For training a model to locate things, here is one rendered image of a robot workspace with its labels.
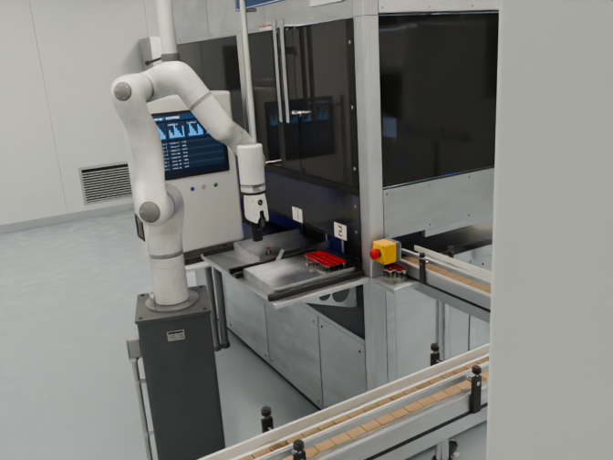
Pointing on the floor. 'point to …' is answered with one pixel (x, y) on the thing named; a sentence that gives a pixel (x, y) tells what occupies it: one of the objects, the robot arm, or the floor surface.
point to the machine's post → (370, 183)
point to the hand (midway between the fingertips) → (257, 235)
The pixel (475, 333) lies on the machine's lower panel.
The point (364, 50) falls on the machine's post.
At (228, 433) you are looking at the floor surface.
